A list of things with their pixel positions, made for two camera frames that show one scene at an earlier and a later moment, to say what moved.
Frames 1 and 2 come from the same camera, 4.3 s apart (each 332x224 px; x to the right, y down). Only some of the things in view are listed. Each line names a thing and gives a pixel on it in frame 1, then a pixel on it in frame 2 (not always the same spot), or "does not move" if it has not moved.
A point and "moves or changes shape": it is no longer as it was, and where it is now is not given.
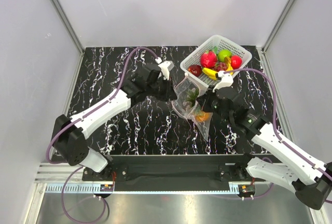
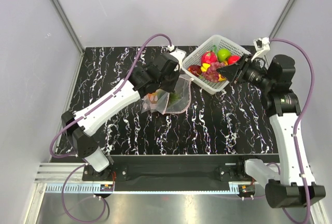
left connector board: x=106 y=187 does not move
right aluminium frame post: x=263 y=50 does not move
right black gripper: x=204 y=100 to x=231 y=71
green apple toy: x=223 y=53 does not move
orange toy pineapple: x=191 y=98 moves or changes shape
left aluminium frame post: x=65 y=22 does not move
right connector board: x=248 y=189 does not move
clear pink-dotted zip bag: x=187 y=105 moves or changes shape
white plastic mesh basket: x=194 y=58 does not move
